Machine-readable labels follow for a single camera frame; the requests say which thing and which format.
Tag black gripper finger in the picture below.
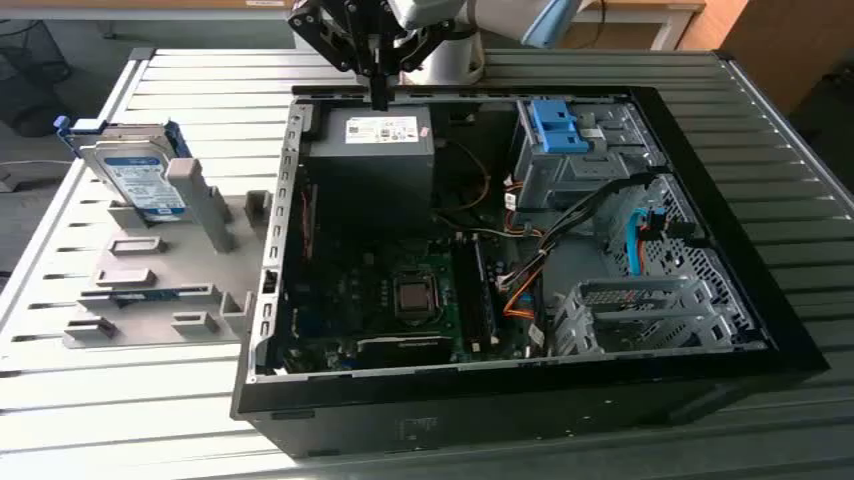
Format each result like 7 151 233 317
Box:
286 0 381 111
378 22 469 111

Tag hard disk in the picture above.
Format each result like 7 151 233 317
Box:
51 115 196 225

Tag blue disk wire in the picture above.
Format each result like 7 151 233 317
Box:
625 205 664 277

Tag grey metal disk bay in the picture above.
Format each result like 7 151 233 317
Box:
547 273 740 357

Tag grey power supply unit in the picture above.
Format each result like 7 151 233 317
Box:
307 104 439 226

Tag blue plastic drive latch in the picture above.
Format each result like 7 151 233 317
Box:
530 99 597 154

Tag wooden desk with white legs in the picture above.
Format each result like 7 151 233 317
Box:
0 0 709 51

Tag grey metal drive cage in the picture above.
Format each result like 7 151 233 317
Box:
511 98 669 214

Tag black mesh wastebasket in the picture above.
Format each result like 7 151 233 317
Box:
0 19 74 139

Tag CPU socket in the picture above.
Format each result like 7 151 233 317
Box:
390 269 442 321

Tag black RAM stick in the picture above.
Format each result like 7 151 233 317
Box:
471 233 502 349

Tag green motherboard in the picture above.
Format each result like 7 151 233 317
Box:
286 227 542 374

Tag black RAM slot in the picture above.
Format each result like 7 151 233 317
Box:
450 234 482 354

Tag grey parts rack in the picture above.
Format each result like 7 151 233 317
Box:
60 158 275 349

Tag blue RAM stick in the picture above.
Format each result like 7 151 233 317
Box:
110 288 182 302

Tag black graphics card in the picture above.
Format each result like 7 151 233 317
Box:
355 333 457 369

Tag black open PC case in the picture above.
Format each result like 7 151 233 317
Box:
230 84 833 459

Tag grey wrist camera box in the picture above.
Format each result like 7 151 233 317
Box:
393 0 469 30

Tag thin orange wire loop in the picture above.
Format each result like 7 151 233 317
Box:
434 139 494 215

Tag black sleeved cable bundle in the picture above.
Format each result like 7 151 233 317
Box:
533 174 660 259

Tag coloured wire bundle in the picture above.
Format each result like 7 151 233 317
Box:
497 249 546 294

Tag orange flat cable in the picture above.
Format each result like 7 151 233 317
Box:
501 279 538 320

